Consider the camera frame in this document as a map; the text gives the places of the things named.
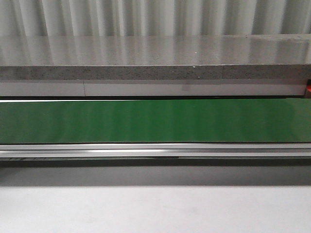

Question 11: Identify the red object at right edge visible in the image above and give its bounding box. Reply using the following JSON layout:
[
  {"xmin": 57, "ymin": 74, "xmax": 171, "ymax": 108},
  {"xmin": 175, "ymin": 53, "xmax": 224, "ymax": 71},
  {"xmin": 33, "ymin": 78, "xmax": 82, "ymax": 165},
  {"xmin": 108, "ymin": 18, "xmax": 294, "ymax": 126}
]
[{"xmin": 305, "ymin": 80, "xmax": 311, "ymax": 99}]

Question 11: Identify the aluminium conveyor side rail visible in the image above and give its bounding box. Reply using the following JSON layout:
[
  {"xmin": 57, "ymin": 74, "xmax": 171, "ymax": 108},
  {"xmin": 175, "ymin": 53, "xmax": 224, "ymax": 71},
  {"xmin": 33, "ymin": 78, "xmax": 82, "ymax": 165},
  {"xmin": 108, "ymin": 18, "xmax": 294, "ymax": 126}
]
[{"xmin": 0, "ymin": 143, "xmax": 311, "ymax": 167}]

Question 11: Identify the green conveyor belt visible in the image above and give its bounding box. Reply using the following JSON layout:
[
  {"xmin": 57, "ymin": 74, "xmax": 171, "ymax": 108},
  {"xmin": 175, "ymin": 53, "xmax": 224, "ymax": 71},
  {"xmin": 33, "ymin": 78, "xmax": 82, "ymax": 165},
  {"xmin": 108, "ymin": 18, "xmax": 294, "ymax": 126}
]
[{"xmin": 0, "ymin": 98, "xmax": 311, "ymax": 144}]

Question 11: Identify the grey pleated curtain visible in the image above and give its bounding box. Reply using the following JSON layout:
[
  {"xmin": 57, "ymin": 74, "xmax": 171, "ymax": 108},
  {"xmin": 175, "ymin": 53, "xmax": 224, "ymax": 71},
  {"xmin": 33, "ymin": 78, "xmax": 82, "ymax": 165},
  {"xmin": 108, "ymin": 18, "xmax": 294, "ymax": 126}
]
[{"xmin": 0, "ymin": 0, "xmax": 311, "ymax": 36}]

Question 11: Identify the grey speckled stone counter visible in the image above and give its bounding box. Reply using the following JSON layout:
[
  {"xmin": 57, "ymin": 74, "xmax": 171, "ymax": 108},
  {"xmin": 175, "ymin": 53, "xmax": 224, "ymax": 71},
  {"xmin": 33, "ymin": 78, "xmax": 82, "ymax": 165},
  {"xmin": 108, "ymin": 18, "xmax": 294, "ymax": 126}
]
[{"xmin": 0, "ymin": 34, "xmax": 311, "ymax": 98}]

